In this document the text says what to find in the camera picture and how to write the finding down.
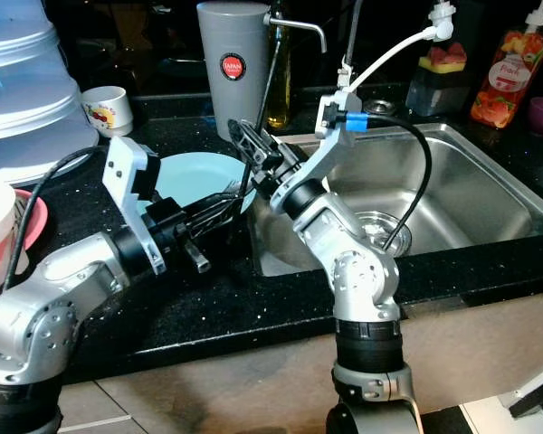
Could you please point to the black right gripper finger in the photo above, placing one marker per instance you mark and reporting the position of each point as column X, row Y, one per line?
column 269, row 145
column 242, row 140

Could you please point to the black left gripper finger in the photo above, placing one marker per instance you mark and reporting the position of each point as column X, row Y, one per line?
column 208, row 217
column 194, row 255

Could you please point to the black chopstick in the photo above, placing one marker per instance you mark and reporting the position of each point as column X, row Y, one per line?
column 274, row 81

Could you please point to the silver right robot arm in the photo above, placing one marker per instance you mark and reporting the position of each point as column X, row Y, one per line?
column 366, row 271

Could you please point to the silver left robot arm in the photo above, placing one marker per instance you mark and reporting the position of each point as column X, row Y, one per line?
column 54, row 307

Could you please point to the light blue plate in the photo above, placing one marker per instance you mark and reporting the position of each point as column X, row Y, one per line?
column 199, row 176

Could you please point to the grey water filter canister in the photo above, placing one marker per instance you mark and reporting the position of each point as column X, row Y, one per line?
column 233, row 90

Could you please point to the yellow oil glass bottle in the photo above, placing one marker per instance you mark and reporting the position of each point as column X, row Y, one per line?
column 277, row 86

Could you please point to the beige cabinet front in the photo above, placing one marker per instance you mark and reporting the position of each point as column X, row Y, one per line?
column 217, row 371

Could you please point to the white printed mug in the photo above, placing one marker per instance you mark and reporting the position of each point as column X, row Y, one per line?
column 109, row 111

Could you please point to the chrome sink faucet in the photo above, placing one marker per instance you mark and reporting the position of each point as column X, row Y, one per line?
column 350, row 41

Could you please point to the pink plate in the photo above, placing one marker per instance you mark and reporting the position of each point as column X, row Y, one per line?
column 34, row 231

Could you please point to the white spoon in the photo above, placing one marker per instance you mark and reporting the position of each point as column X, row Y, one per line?
column 21, row 258

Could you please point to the dark sponge holder container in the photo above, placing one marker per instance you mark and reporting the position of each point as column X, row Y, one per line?
column 434, row 90

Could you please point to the red yellow sponge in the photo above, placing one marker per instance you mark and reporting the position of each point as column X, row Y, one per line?
column 443, row 56

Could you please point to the translucent white stacked plastic drawers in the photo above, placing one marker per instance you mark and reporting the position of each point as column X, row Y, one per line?
column 27, row 90

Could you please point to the stainless steel sink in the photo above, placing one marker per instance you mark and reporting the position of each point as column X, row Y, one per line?
column 489, row 190

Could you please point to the orange soap pouch with pump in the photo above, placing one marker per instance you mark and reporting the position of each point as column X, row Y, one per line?
column 509, row 77

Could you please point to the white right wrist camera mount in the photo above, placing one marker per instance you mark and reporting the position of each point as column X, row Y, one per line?
column 321, row 145

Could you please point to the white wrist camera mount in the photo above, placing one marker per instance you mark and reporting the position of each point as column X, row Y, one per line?
column 131, row 185
column 321, row 145

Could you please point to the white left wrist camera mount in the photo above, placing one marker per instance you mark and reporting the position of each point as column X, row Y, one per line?
column 131, row 185

